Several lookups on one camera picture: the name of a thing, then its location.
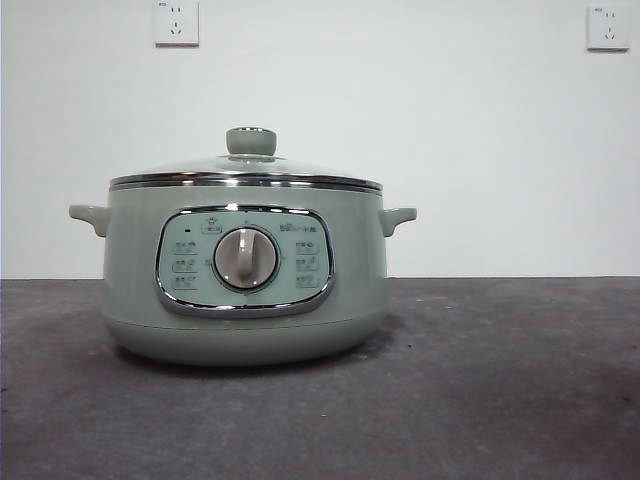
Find glass lid with green knob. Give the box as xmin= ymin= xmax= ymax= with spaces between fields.
xmin=108 ymin=126 xmax=385 ymax=194

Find pale green electric cooking pot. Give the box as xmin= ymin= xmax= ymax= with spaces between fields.
xmin=68 ymin=183 xmax=418 ymax=369

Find white wall power outlet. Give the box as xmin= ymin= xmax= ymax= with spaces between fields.
xmin=586 ymin=4 xmax=631 ymax=52
xmin=152 ymin=0 xmax=200 ymax=49

